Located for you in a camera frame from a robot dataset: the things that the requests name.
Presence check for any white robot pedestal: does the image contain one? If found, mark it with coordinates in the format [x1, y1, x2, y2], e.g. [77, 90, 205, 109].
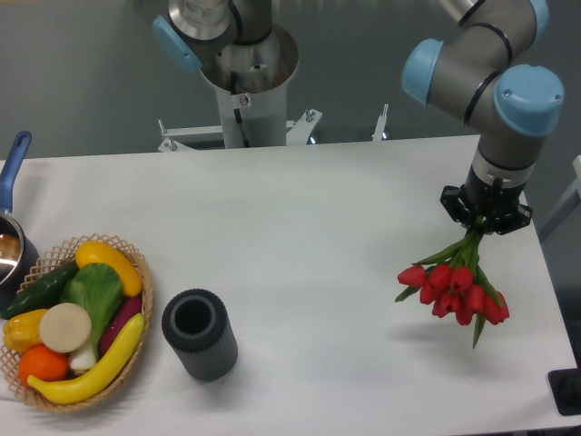
[156, 26, 390, 154]

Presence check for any beige round slice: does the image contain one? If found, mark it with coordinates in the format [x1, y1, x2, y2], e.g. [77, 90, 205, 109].
[39, 302, 92, 353]

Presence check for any orange fruit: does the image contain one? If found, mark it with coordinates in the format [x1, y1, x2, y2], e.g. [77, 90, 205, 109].
[18, 345, 69, 386]

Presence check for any woven wicker basket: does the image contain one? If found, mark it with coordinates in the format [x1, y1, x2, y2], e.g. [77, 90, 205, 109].
[1, 233, 153, 412]

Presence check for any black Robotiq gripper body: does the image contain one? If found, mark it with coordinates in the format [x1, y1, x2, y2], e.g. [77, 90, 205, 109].
[463, 162, 524, 226]

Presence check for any red tulip bouquet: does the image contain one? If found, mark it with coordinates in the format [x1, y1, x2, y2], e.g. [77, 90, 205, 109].
[395, 217, 510, 347]

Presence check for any purple sweet potato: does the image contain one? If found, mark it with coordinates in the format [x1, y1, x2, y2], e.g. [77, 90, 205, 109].
[99, 295, 143, 357]

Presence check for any black device at table edge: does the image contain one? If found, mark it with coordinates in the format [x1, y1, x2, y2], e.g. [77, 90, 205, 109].
[547, 369, 580, 416]

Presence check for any white frame at right edge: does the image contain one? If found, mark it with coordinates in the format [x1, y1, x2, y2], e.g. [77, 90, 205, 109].
[537, 155, 580, 243]

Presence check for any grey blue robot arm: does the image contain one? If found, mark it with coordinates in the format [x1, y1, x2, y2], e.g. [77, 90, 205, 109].
[153, 1, 565, 234]

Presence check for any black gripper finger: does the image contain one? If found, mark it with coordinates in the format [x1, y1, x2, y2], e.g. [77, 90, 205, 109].
[439, 185, 473, 227]
[484, 203, 532, 235]

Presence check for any blue handled saucepan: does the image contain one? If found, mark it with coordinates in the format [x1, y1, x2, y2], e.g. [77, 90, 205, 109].
[1, 131, 39, 310]

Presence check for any green cucumber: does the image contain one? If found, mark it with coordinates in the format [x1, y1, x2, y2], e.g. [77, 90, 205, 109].
[1, 261, 79, 320]

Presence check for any green bok choy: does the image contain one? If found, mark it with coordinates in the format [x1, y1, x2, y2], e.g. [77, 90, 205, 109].
[60, 263, 123, 374]

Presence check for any dark grey ribbed vase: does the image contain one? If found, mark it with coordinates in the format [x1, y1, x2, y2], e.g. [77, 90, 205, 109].
[162, 289, 238, 382]

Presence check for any yellow bell pepper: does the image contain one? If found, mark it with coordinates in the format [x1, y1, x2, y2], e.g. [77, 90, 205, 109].
[3, 309, 48, 354]

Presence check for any yellow banana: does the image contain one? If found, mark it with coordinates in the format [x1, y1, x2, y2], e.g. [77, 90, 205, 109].
[27, 313, 145, 405]

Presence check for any yellow squash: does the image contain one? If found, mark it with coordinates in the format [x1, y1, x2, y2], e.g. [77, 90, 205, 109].
[75, 240, 143, 297]

